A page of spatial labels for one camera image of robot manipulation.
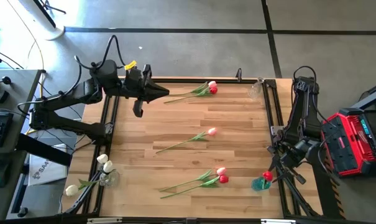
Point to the red artificial tulip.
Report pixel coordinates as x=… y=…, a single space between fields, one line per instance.
x=224 y=179
x=267 y=175
x=213 y=90

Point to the black monitor on white stand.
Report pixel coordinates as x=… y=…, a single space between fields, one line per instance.
x=55 y=32

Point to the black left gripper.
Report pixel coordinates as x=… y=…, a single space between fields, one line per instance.
x=135 y=85

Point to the pink artificial tulip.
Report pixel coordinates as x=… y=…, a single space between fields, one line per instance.
x=212 y=83
x=221 y=171
x=212 y=131

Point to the dark grey side table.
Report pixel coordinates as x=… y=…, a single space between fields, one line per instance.
x=375 y=96

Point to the red and black tool case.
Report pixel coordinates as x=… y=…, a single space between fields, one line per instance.
x=352 y=146

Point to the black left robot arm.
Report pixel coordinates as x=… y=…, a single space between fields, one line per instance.
x=66 y=124

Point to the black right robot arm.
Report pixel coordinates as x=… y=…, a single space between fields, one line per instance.
x=302 y=118

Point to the black table clamp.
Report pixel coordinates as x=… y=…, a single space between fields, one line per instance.
x=239 y=74

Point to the yellow tag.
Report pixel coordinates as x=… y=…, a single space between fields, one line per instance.
x=130 y=65

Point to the black caster wheel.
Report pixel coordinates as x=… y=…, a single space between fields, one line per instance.
x=22 y=211

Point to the black desk crossbar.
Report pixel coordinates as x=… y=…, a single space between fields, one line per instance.
x=44 y=152

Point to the white printed box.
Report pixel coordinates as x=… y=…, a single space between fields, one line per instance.
x=48 y=171

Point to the clear glass vase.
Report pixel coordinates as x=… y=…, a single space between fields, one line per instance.
x=112 y=179
x=255 y=90

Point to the black computer mouse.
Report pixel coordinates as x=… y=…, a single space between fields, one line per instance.
x=0 y=172

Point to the yellow black hazard tape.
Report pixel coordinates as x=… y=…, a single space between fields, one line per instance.
x=339 y=202

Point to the white frame label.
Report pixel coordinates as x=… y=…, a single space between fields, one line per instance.
x=103 y=220
x=278 y=221

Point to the black knobbed lever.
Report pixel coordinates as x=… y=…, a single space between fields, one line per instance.
x=6 y=80

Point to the grey desk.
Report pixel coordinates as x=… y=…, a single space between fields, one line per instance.
x=23 y=93

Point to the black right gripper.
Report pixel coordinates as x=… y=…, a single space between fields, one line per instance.
x=288 y=160

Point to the teal glass vase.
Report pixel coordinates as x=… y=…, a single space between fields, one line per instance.
x=258 y=185

